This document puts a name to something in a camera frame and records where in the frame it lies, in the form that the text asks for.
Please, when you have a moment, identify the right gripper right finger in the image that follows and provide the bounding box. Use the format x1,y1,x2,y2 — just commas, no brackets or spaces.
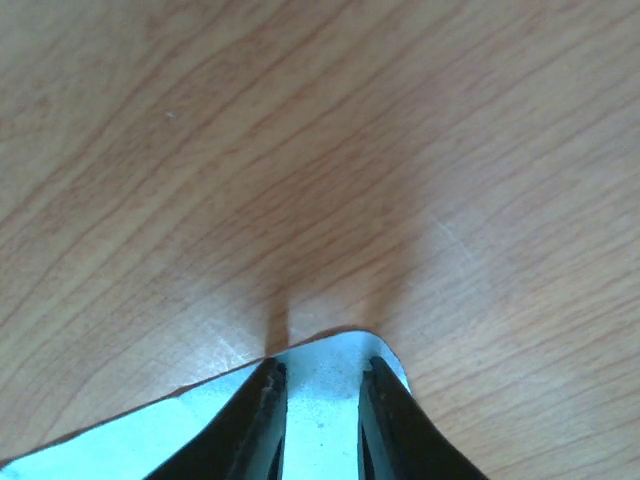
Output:
358,356,486,479

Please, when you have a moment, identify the light blue cleaning cloth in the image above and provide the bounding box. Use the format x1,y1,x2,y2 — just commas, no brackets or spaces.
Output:
0,329,414,480

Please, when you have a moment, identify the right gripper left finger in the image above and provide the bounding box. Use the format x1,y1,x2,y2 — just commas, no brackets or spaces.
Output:
148,358,288,479

